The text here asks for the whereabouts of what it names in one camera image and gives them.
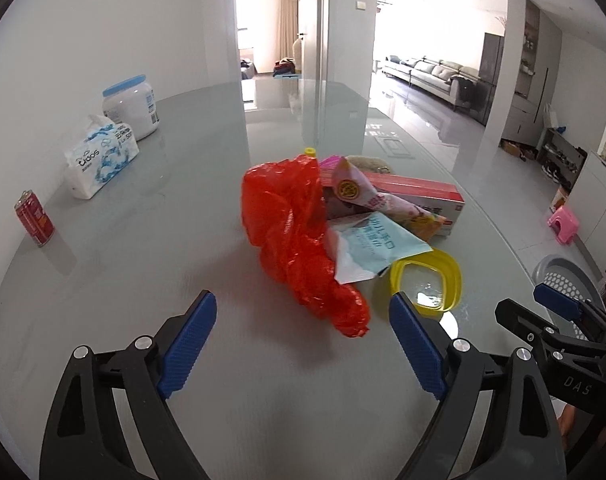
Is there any white blue tissue pack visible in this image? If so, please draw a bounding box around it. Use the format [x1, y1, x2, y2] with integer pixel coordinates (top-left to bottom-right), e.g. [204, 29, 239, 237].
[64, 114, 140, 200]

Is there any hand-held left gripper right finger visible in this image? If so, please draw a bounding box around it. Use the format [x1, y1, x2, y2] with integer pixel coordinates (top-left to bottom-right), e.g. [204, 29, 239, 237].
[388, 291, 568, 480]

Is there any dark tall cabinet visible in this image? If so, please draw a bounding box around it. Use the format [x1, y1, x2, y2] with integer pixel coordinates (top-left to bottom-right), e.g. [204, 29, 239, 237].
[482, 32, 506, 126]

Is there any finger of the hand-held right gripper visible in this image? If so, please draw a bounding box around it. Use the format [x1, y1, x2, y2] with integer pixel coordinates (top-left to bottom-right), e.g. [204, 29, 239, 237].
[494, 298, 586, 363]
[533, 283, 606, 348]

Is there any shoe rack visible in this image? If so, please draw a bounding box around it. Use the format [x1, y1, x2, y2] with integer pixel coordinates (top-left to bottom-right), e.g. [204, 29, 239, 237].
[536, 127, 589, 181]

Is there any white low cabinet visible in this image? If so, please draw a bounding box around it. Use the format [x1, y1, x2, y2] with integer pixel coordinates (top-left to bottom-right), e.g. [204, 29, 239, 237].
[570, 150, 606, 261]

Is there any light blue wipe packet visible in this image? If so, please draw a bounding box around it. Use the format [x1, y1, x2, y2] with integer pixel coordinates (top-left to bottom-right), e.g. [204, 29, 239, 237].
[328, 211, 434, 285]

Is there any pink snack packet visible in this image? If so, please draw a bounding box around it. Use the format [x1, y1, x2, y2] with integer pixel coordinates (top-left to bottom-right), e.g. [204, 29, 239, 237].
[319, 156, 449, 241]

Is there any beige curtain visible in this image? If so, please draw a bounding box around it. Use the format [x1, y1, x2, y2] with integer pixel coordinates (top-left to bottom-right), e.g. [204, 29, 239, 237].
[278, 0, 300, 63]

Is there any pink plastic stool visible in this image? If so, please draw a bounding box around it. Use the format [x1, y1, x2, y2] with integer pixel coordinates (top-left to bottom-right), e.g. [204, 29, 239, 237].
[548, 205, 580, 246]

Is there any red drink can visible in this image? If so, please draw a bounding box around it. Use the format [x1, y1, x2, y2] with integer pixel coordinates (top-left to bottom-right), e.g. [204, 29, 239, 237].
[15, 189, 55, 248]

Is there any small cardboard box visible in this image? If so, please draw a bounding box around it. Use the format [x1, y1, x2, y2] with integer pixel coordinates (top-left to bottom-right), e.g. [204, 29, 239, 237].
[550, 185, 571, 213]

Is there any grey perforated bin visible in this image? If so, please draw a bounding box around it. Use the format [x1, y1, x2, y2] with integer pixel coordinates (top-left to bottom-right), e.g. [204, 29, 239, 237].
[532, 254, 604, 326]

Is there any grey sofa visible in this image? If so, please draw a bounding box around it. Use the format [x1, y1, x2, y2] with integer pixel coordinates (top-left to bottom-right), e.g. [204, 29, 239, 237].
[383, 55, 486, 111]

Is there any red plastic bag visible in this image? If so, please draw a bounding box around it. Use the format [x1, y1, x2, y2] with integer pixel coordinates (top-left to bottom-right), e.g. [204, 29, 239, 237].
[240, 154, 371, 338]

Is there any white jar with blue lid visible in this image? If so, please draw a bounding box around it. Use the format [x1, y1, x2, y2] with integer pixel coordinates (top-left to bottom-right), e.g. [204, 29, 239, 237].
[102, 74, 160, 141]

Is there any yellow plastic lid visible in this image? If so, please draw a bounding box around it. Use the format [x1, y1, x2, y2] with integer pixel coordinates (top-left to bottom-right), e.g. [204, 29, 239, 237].
[389, 249, 465, 318]

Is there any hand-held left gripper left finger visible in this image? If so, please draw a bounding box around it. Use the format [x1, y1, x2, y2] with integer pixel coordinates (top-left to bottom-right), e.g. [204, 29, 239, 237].
[39, 289, 219, 480]

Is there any beige fuzzy ball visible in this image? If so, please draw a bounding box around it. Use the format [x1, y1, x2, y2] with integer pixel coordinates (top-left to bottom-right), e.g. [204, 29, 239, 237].
[345, 155, 391, 173]

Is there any red cardboard box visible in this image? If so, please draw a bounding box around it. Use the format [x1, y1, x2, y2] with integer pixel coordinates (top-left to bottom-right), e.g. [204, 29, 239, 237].
[355, 171, 466, 236]

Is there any grey door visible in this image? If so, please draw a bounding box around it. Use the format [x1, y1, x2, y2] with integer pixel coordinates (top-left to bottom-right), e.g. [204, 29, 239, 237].
[303, 0, 329, 81]

